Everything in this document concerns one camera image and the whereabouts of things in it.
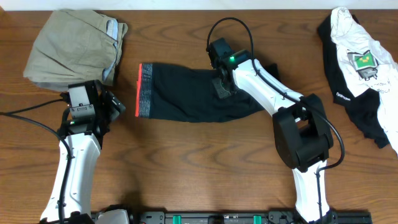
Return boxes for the black leggings red waistband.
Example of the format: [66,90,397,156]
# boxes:
[135,63,264,123]

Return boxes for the folded khaki pants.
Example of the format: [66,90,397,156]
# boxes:
[23,9,128,91]

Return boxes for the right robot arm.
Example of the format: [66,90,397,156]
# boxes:
[207,49,333,223]

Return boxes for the black white t-shirt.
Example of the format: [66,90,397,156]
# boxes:
[317,7,397,150]

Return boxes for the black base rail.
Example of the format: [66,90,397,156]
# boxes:
[91,203,374,224]

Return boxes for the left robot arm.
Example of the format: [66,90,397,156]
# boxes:
[40,80,126,223]

